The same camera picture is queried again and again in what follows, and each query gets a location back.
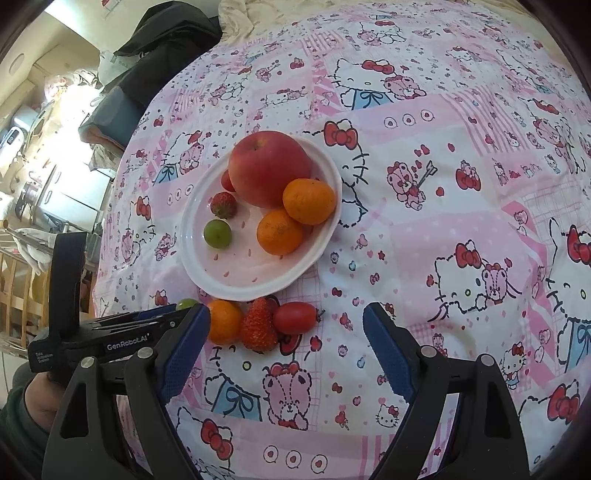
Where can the red cherry tomato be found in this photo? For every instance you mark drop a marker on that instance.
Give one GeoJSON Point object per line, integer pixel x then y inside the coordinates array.
{"type": "Point", "coordinates": [295, 317]}
{"type": "Point", "coordinates": [227, 182]}

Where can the black bag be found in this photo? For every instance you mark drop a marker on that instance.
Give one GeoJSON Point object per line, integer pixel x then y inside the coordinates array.
{"type": "Point", "coordinates": [166, 41]}

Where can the pink printed bag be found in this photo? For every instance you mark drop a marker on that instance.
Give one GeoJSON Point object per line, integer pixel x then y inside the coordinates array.
{"type": "Point", "coordinates": [55, 85]}

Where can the red strawberry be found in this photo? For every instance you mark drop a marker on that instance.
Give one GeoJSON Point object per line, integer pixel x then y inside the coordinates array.
{"type": "Point", "coordinates": [258, 327]}
{"type": "Point", "coordinates": [224, 205]}

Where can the pink cartoon printed blanket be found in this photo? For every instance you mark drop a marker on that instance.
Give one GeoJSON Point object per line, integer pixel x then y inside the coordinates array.
{"type": "Point", "coordinates": [415, 277]}

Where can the white plastic bag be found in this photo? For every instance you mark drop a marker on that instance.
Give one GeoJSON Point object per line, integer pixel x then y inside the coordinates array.
{"type": "Point", "coordinates": [110, 67]}

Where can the red apple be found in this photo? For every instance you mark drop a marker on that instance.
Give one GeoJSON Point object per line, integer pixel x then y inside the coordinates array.
{"type": "Point", "coordinates": [268, 166]}

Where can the small green fruit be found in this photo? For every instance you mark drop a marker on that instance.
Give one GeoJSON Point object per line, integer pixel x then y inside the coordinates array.
{"type": "Point", "coordinates": [218, 233]}
{"type": "Point", "coordinates": [187, 304]}

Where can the blue grey chair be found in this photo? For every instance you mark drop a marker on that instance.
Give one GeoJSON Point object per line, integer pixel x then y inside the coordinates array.
{"type": "Point", "coordinates": [115, 110]}

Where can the person's left forearm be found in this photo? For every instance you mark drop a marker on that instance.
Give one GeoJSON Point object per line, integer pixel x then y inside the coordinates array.
{"type": "Point", "coordinates": [18, 438]}

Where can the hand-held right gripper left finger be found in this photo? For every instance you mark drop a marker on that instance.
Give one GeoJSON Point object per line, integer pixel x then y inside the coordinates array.
{"type": "Point", "coordinates": [184, 355]}

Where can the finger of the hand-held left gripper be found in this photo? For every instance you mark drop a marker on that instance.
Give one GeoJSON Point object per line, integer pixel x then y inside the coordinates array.
{"type": "Point", "coordinates": [152, 314]}
{"type": "Point", "coordinates": [120, 326]}

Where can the white kitchen cabinets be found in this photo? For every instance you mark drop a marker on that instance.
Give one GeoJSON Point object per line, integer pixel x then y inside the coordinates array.
{"type": "Point", "coordinates": [69, 198]}

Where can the orange tangerine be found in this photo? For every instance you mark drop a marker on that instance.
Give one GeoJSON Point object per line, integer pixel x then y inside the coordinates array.
{"type": "Point", "coordinates": [279, 233]}
{"type": "Point", "coordinates": [309, 201]}
{"type": "Point", "coordinates": [226, 321]}

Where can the pink strawberry print plate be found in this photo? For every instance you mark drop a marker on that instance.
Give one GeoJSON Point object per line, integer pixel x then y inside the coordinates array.
{"type": "Point", "coordinates": [240, 272]}

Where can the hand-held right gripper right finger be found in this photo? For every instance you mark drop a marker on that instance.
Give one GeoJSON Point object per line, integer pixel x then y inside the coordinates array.
{"type": "Point", "coordinates": [388, 350]}

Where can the wooden chair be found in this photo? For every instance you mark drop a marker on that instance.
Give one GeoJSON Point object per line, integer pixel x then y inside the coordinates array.
{"type": "Point", "coordinates": [18, 295]}

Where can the white kitchen appliance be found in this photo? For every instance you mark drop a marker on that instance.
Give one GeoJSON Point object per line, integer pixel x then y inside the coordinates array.
{"type": "Point", "coordinates": [16, 134]}

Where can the person's left hand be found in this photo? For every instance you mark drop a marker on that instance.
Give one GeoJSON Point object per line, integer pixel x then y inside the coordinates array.
{"type": "Point", "coordinates": [44, 397]}

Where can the cream duvet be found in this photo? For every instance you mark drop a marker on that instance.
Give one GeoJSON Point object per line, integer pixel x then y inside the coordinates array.
{"type": "Point", "coordinates": [249, 14]}

